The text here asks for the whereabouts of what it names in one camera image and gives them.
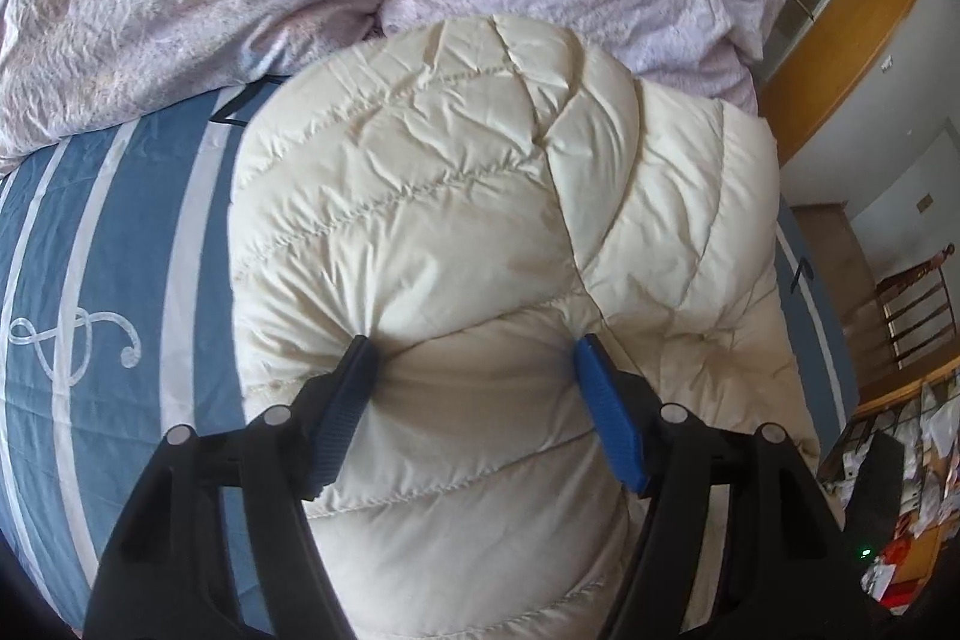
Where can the blue striped bed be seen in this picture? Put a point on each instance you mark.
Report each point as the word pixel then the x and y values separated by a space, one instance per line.
pixel 97 280

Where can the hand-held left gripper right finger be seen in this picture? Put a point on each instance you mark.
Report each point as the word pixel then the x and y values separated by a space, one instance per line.
pixel 613 419

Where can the wooden chair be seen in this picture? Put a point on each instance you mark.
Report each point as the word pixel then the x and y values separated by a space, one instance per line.
pixel 911 310

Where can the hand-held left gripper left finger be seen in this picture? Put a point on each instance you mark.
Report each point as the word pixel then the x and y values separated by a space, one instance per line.
pixel 341 419

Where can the cluttered wooden desk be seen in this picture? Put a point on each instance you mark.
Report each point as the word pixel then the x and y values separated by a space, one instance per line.
pixel 930 460

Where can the small wall socket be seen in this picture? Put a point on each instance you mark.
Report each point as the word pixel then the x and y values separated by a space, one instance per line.
pixel 924 203

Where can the cream quilted down jacket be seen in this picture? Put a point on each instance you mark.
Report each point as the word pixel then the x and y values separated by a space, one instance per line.
pixel 487 212

